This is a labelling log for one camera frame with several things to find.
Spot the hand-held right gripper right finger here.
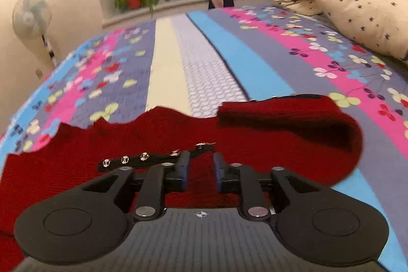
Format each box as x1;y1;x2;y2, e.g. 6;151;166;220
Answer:
213;152;323;222

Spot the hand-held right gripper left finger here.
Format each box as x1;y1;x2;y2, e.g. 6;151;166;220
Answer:
76;151;192;222

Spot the floral striped bed sheet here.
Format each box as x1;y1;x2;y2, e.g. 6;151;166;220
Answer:
0;4;408;272

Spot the red knitted sweater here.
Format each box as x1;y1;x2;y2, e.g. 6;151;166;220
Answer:
0;94;364;272

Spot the cream star print pillow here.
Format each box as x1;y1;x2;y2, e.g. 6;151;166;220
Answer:
268;0;408;57

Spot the white window sill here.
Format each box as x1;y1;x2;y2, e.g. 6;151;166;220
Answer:
101;0;275;29

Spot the white standing fan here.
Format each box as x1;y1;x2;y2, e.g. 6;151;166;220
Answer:
12;0;58;69

